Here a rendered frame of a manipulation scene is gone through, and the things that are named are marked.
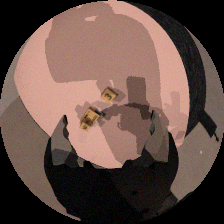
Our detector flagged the tan open tray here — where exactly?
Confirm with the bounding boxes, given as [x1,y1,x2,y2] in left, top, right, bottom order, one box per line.
[79,107,100,126]

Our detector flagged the tan cube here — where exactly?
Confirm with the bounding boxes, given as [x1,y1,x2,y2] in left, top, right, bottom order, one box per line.
[80,117,92,132]
[101,87,116,103]

